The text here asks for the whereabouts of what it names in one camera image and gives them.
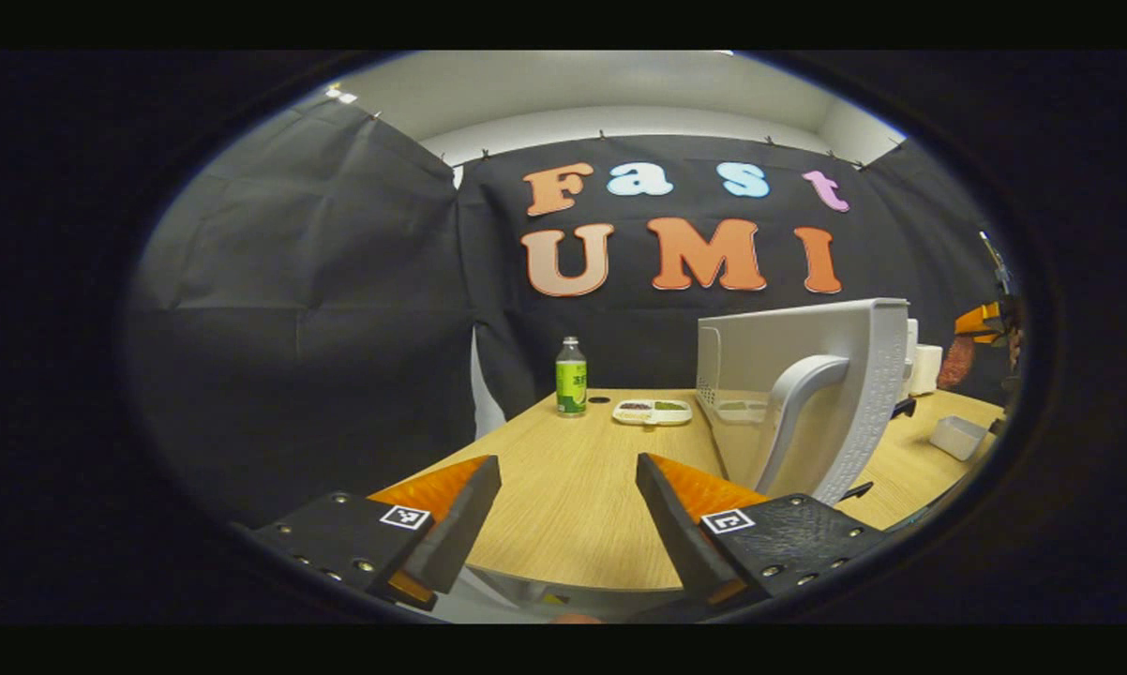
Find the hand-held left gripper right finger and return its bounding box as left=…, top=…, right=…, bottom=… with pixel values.
left=635, top=453, right=891, bottom=608

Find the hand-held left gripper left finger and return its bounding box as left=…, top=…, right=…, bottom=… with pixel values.
left=245, top=455, right=503, bottom=612

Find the white food container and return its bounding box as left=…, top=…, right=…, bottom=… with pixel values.
left=929, top=416, right=988, bottom=461

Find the white divided food tray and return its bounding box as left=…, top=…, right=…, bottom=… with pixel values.
left=612, top=398, right=694, bottom=428

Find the white toaster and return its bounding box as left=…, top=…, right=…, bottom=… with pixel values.
left=915, top=344, right=945, bottom=398

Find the green label bottle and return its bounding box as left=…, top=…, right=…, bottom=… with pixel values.
left=555, top=337, right=589, bottom=418

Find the black backdrop cloth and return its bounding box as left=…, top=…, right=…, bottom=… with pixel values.
left=125, top=94, right=1019, bottom=531

